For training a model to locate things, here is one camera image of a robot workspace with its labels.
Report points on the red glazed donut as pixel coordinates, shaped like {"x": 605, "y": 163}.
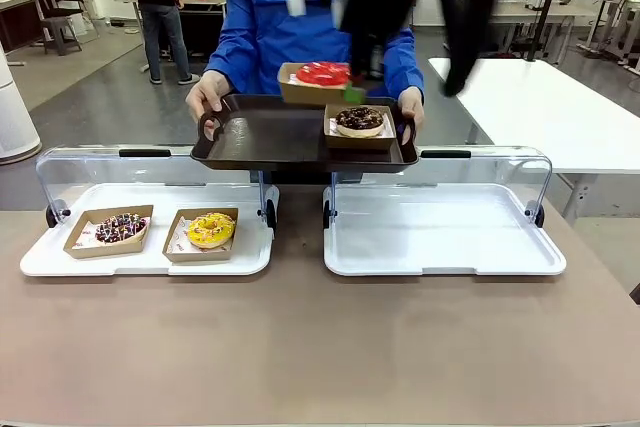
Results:
{"x": 320, "y": 74}
{"x": 310, "y": 94}

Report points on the white cylindrical appliance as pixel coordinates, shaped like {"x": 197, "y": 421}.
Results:
{"x": 12, "y": 117}

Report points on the chocolate donut with nut crumbs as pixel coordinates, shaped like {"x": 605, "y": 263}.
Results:
{"x": 360, "y": 121}

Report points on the person's left hand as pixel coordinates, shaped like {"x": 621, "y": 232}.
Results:
{"x": 412, "y": 104}

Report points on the black stool chair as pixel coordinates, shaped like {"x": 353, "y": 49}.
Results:
{"x": 602, "y": 12}

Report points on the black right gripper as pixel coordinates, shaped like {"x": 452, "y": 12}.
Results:
{"x": 377, "y": 9}

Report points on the chocolate glazed donut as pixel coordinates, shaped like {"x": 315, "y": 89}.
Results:
{"x": 360, "y": 143}

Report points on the right white display tray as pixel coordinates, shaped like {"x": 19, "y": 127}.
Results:
{"x": 440, "y": 242}

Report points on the dark brown serving tray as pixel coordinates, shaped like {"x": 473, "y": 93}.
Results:
{"x": 270, "y": 142}

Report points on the clear display case lid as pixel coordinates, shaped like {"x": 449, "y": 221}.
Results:
{"x": 475, "y": 169}
{"x": 150, "y": 172}

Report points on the person's right hand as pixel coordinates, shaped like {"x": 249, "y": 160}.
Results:
{"x": 205, "y": 94}

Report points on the white display tray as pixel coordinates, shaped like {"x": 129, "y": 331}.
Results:
{"x": 145, "y": 267}
{"x": 440, "y": 242}

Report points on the yellow glazed sprinkle donut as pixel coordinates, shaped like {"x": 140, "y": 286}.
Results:
{"x": 210, "y": 231}

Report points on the wooden desk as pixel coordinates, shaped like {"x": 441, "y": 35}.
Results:
{"x": 25, "y": 2}

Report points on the grey lab table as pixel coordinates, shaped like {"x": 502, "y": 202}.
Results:
{"x": 540, "y": 12}

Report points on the person in blue shirt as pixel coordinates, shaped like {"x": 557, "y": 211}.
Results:
{"x": 270, "y": 37}

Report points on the chocolate donut with colourful sprinkles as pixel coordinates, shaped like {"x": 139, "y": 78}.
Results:
{"x": 121, "y": 228}

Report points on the left white display tray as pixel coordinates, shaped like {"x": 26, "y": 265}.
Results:
{"x": 145, "y": 267}

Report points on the black tripod stand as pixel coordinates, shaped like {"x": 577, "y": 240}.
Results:
{"x": 550, "y": 7}

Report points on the black office chair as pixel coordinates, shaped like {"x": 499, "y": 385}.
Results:
{"x": 65, "y": 17}

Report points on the chocolate sprinkle donut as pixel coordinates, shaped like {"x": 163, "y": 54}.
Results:
{"x": 107, "y": 252}

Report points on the white table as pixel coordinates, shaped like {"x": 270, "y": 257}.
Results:
{"x": 550, "y": 112}

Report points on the person's blue-sleeved right forearm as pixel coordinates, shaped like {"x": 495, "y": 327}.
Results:
{"x": 225, "y": 59}

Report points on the person's blue-sleeved left forearm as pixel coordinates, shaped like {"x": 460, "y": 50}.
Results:
{"x": 407, "y": 62}

